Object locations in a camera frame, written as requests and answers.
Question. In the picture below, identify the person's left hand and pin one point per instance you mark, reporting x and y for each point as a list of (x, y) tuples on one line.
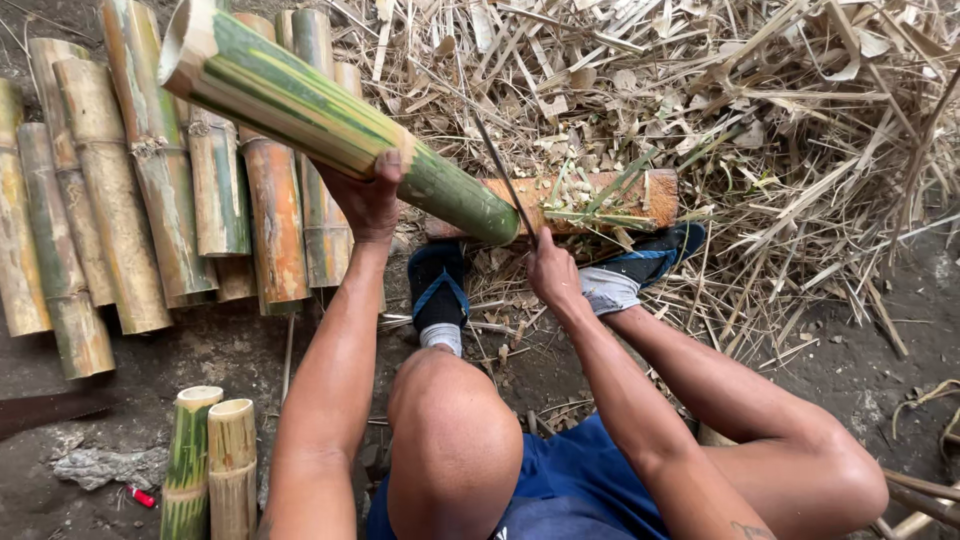
[(367, 206)]

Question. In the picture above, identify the person's right hand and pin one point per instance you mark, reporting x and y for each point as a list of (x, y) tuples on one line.
[(553, 274)]

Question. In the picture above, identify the person's right fingers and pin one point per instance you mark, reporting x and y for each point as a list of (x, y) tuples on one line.
[(535, 259)]

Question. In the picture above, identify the green bamboo tube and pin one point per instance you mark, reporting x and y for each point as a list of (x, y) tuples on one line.
[(300, 105)]

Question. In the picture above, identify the person's right grey sock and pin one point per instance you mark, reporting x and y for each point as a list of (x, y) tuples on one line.
[(606, 289)]

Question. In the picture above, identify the person's grey sock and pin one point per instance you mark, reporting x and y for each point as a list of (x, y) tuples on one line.
[(442, 337), (606, 289)]

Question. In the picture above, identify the person's left black blue sandal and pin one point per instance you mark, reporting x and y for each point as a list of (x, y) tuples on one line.
[(436, 285)]

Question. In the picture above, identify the person's black blue sandal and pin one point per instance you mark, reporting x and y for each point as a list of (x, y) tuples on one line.
[(652, 255), (436, 285)]

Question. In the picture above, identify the person's right black blue sandal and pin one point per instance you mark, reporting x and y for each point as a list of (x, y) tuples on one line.
[(652, 255)]

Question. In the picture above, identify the person's left grey sock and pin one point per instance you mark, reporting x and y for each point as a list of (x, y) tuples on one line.
[(442, 337)]

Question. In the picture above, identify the orange wooden chopping block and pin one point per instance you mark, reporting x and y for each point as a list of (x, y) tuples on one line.
[(652, 199)]

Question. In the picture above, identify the person's left leg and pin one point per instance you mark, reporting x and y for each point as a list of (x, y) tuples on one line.
[(454, 442)]

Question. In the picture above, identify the person's leg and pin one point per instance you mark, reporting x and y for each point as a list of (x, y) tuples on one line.
[(810, 472), (454, 442)]

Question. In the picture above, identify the blue shorts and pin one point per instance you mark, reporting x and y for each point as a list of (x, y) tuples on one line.
[(577, 480)]

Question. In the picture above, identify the heap of dry bamboo shavings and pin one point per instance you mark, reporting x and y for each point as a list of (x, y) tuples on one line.
[(750, 112)]

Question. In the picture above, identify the person's right leg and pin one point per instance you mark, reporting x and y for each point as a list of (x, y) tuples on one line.
[(810, 472)]

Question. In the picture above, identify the tan upright bamboo piece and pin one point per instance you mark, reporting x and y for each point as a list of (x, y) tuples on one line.
[(232, 472)]

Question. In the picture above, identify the row of cut bamboo sections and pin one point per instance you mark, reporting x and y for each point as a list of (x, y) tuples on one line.
[(150, 195)]

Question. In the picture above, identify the green striped upright bamboo piece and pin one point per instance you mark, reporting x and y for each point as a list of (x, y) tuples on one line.
[(189, 465)]

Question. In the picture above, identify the dry curled vine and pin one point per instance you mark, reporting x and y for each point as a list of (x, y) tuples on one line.
[(926, 401)]

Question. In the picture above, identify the bundle of bamboo sticks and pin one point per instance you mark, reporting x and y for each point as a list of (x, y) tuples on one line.
[(922, 499)]

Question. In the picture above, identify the red lighter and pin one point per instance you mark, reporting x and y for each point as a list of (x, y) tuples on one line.
[(140, 496)]

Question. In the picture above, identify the grey crumpled scrap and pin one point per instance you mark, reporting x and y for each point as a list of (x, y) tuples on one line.
[(112, 466)]

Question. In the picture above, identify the rusty saw blade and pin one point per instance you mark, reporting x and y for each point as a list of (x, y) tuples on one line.
[(52, 411)]

